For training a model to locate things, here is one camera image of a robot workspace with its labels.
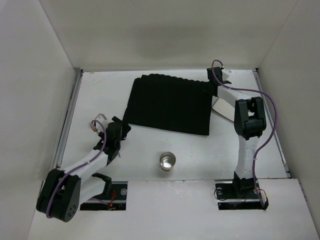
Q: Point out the square white plate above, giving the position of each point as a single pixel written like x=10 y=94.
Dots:
x=224 y=109

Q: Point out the copper fork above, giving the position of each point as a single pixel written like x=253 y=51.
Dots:
x=93 y=127

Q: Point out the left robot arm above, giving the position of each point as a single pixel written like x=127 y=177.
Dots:
x=81 y=186

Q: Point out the metal cup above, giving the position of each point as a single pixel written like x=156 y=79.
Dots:
x=167 y=161

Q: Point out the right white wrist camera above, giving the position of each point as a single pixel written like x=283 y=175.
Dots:
x=225 y=73

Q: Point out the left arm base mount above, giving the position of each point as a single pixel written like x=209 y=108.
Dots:
x=113 y=197

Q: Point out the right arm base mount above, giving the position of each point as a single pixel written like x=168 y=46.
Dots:
x=228 y=199

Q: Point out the black cloth placemat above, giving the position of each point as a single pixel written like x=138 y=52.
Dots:
x=170 y=103

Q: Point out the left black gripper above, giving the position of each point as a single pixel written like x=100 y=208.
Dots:
x=121 y=125

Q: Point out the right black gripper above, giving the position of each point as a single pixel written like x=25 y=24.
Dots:
x=211 y=87

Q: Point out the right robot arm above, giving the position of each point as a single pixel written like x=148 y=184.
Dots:
x=249 y=123

